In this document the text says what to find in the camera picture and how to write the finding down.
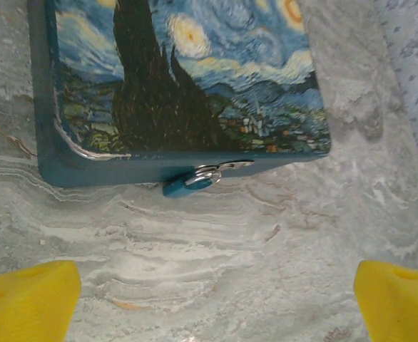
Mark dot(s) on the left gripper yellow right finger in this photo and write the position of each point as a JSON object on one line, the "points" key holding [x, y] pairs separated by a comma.
{"points": [[398, 306]]}

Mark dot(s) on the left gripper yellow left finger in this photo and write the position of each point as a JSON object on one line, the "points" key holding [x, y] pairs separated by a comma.
{"points": [[27, 303]]}

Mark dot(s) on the starry night painted tin box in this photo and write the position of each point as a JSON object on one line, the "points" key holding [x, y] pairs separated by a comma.
{"points": [[180, 85]]}

